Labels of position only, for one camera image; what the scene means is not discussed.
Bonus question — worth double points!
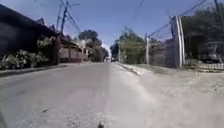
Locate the gravel shoulder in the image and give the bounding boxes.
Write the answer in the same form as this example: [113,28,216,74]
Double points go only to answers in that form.
[114,63,224,128]

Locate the green trees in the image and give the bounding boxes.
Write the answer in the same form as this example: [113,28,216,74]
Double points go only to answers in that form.
[109,28,148,65]

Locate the red-brown house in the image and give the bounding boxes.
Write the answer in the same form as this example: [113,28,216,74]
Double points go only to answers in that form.
[54,31,90,64]

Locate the grey asphalt road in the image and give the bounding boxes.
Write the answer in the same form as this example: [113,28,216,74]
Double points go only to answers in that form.
[0,61,158,128]

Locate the utility pole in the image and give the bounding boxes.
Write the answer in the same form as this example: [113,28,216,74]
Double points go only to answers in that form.
[59,0,73,34]

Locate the concrete kerb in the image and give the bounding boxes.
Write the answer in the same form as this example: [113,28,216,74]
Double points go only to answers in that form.
[0,62,81,79]

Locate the row of bushes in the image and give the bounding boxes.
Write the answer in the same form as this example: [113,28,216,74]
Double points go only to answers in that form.
[0,34,58,71]

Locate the trees behind fence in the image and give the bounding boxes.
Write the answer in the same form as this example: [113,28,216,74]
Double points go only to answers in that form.
[181,6,224,64]

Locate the dark building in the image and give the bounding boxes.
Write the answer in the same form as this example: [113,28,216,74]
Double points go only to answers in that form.
[0,3,61,68]

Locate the low white fence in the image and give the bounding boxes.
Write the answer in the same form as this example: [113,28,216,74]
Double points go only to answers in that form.
[184,58,224,71]

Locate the grey wall with white post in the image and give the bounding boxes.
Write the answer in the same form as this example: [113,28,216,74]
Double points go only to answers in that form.
[145,15,186,69]

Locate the overhead wires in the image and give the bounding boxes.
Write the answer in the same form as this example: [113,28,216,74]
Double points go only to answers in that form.
[33,0,224,38]

